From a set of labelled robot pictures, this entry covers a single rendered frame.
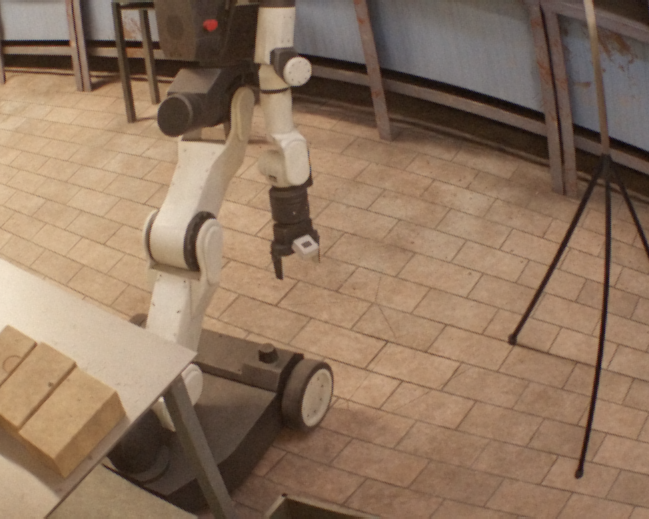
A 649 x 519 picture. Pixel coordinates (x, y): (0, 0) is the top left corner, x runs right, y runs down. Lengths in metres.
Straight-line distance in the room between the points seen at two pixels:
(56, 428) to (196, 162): 1.16
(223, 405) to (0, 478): 1.19
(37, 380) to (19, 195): 2.49
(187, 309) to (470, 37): 1.44
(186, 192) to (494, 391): 0.98
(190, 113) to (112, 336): 0.74
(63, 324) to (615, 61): 2.05
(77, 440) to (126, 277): 1.89
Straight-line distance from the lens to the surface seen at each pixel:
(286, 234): 2.76
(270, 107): 2.65
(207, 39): 2.68
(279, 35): 2.60
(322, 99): 4.38
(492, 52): 3.65
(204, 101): 2.69
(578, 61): 3.48
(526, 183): 3.82
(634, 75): 3.40
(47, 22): 5.16
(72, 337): 2.14
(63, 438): 1.84
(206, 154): 2.80
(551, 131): 3.63
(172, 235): 2.75
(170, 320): 2.80
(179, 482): 2.72
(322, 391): 3.02
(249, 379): 2.94
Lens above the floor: 2.16
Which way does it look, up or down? 37 degrees down
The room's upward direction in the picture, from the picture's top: 10 degrees counter-clockwise
